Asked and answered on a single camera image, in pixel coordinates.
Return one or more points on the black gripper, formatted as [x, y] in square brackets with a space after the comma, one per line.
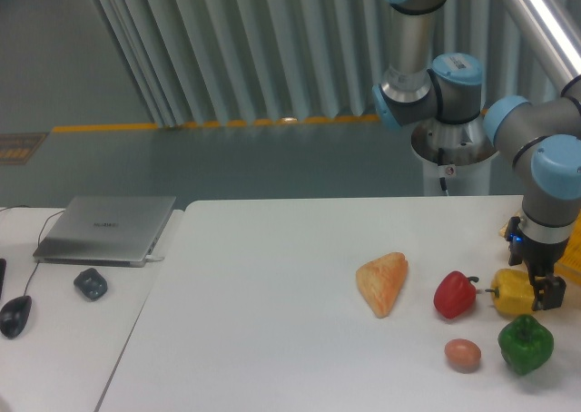
[539, 247]

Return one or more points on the yellow bell pepper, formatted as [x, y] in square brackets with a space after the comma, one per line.
[511, 292]

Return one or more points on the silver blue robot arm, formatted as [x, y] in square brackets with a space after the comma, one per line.
[542, 142]

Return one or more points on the green bell pepper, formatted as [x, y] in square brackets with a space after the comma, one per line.
[525, 344]

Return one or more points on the red bell pepper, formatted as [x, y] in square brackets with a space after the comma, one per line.
[455, 294]

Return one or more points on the yellow plastic basket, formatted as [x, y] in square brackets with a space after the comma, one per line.
[568, 266]

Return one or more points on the brown egg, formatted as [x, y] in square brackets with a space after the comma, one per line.
[463, 354]

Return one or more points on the orange triangular bread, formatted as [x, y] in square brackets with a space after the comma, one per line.
[380, 281]

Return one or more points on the silver laptop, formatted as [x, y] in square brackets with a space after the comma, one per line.
[106, 231]

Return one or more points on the black power adapter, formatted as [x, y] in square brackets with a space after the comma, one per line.
[91, 284]

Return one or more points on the white side table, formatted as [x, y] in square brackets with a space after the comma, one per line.
[65, 357]

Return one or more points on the black computer mouse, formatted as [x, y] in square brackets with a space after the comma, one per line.
[14, 316]

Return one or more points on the black keyboard edge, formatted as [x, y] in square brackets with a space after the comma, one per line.
[3, 265]

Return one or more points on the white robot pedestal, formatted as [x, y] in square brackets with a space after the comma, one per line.
[456, 159]

